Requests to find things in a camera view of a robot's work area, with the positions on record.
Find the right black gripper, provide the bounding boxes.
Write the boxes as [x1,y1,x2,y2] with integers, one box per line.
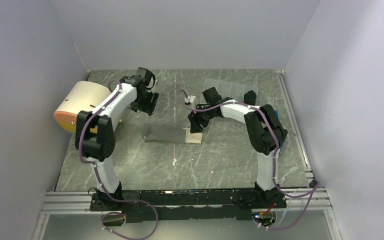
[187,104,217,134]

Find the grey underwear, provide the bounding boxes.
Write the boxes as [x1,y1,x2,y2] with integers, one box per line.
[142,123,203,144]

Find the black striped underwear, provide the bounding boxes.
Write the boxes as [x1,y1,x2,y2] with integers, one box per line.
[243,90,257,106]

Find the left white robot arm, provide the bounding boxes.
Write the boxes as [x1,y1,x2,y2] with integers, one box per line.
[75,67,159,210]

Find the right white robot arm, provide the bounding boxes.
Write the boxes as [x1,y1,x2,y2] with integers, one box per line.
[178,87,288,208]

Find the clear plastic organizer box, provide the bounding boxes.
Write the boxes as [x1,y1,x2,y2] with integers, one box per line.
[202,78,259,102]

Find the cream cylindrical drum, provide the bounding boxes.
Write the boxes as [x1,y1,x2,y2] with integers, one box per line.
[53,81,111,134]

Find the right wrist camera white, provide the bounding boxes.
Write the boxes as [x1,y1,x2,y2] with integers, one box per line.
[184,95,196,106]

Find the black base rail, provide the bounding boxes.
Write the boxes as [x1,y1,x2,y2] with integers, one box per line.
[89,187,287,223]

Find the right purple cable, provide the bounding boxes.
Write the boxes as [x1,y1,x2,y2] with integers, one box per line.
[178,89,321,232]

